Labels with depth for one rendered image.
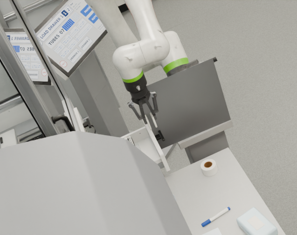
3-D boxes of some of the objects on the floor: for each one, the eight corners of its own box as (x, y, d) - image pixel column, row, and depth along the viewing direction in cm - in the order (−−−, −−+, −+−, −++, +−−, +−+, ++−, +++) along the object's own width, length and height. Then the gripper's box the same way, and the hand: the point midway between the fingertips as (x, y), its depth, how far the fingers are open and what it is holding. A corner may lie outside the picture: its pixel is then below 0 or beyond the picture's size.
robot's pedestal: (241, 183, 352) (211, 88, 305) (262, 217, 329) (234, 120, 281) (196, 203, 351) (159, 112, 304) (214, 239, 328) (177, 146, 280)
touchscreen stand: (177, 141, 396) (129, 17, 333) (145, 191, 371) (86, 67, 308) (119, 131, 424) (64, 14, 360) (85, 176, 399) (19, 59, 335)
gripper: (122, 98, 241) (140, 138, 256) (155, 83, 242) (171, 124, 256) (118, 88, 247) (135, 128, 262) (150, 74, 248) (166, 115, 262)
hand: (150, 121), depth 257 cm, fingers closed
